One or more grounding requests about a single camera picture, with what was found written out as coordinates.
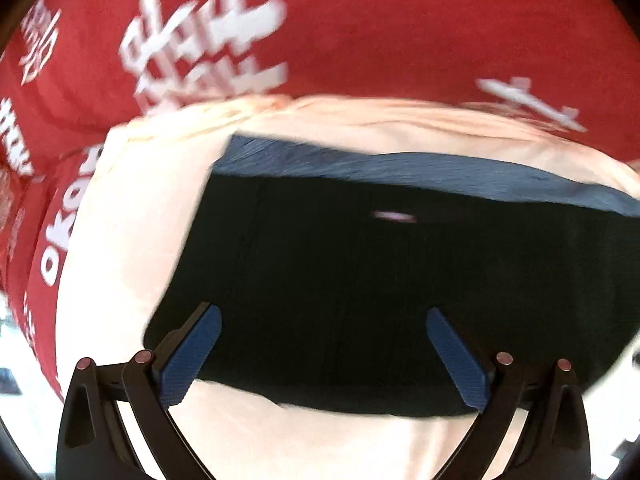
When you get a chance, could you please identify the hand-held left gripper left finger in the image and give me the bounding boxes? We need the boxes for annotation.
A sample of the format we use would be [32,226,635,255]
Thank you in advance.
[55,302,223,480]

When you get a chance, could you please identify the pale bed sheet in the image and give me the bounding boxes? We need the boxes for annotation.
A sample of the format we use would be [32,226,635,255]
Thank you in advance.
[50,94,640,480]

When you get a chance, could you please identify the black pants with blue waistband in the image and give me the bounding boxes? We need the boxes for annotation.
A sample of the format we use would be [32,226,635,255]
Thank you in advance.
[144,135,640,418]

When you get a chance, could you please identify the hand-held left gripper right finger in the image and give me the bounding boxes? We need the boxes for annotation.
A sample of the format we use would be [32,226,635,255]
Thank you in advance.
[426,307,592,480]

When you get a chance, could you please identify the red printed blanket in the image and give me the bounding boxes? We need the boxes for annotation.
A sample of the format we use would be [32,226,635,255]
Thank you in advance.
[0,0,640,403]

